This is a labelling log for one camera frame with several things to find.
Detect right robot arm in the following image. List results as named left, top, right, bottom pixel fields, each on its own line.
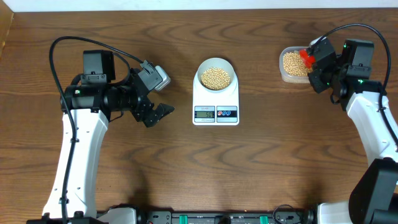
left=305, top=38, right=397, bottom=223

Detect soybeans in container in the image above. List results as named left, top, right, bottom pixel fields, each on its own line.
left=283, top=52, right=312, bottom=77

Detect red measuring scoop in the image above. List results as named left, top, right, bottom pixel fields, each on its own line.
left=299, top=49, right=316, bottom=69

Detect pale grey bowl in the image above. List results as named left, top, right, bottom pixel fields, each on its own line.
left=195, top=58, right=237, bottom=92

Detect white digital kitchen scale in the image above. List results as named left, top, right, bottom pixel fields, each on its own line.
left=192, top=73, right=239, bottom=126

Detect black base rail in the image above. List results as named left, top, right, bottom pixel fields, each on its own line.
left=99, top=208, right=317, bottom=224

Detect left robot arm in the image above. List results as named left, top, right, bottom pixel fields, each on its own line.
left=35, top=50, right=174, bottom=223

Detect soybeans in bowl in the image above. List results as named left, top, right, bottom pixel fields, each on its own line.
left=200, top=67, right=231, bottom=91

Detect left black cable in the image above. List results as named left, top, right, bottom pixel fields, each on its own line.
left=49, top=35, right=144, bottom=224

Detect black cable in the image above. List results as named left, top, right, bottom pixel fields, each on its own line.
left=310, top=23, right=398, bottom=150
left=49, top=35, right=144, bottom=224

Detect brown cardboard box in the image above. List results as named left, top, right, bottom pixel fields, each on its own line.
left=0, top=0, right=14, bottom=55

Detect right black cable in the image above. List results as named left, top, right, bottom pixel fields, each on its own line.
left=310, top=23, right=398, bottom=150

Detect clear plastic container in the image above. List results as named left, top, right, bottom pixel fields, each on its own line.
left=279, top=47, right=310, bottom=84

